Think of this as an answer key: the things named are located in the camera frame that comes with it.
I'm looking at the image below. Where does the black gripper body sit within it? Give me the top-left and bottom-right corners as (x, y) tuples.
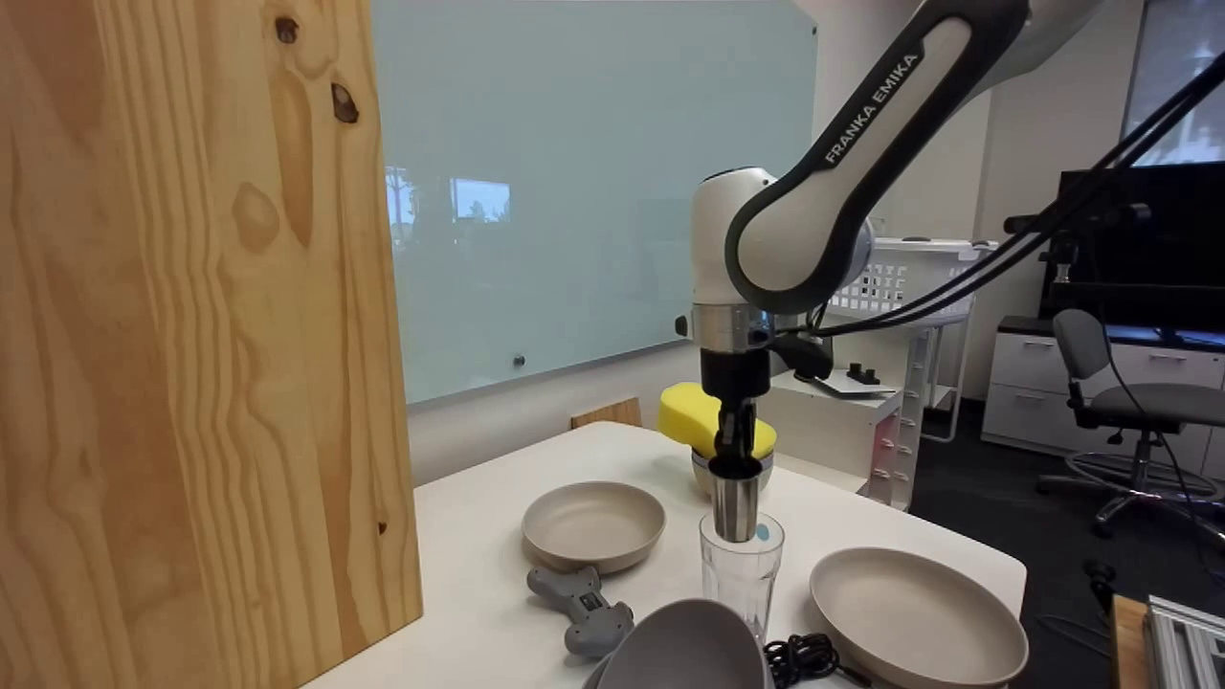
(699, 347), (769, 411)

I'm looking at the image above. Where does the small silver metal cup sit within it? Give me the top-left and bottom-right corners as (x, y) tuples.
(709, 461), (765, 543)

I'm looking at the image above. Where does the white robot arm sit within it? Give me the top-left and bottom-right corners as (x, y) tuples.
(688, 0), (1102, 463)

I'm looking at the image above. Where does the clear glass cup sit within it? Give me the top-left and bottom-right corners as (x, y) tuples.
(699, 513), (786, 639)

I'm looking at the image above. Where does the yellow sponge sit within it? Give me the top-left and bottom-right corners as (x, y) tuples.
(658, 382), (718, 461)

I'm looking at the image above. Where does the beige and grey bowl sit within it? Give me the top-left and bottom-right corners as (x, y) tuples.
(688, 453), (772, 500)

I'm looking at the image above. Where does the white cabinet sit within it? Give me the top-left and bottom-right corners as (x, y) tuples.
(757, 374), (898, 491)

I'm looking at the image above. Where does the beige plate left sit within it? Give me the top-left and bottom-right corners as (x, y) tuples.
(519, 483), (665, 576)

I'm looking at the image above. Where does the beige plate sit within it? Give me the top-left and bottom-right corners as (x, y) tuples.
(519, 483), (665, 576)
(809, 549), (1030, 689)

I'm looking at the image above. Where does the white laundry basket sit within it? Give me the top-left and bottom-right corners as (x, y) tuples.
(828, 239), (990, 321)

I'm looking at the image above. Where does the grey bowl front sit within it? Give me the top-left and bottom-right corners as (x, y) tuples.
(582, 599), (772, 689)

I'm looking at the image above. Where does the beige plate right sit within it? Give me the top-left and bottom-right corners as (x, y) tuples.
(809, 549), (1030, 689)

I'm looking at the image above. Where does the white drawer unit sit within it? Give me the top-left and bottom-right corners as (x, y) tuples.
(980, 319), (1225, 480)

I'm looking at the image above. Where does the glass whiteboard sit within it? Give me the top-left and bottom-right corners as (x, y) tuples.
(370, 0), (815, 401)

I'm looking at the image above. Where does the grey office chair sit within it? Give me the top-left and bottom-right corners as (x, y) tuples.
(1037, 305), (1225, 539)

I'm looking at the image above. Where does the black monitor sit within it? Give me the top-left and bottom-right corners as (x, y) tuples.
(1037, 162), (1225, 333)

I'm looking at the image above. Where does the wooden board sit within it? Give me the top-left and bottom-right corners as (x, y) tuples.
(0, 0), (422, 689)

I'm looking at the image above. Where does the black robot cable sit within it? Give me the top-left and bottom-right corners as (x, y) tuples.
(769, 51), (1225, 382)

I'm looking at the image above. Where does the black cable bundle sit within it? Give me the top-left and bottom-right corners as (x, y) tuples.
(760, 631), (847, 689)

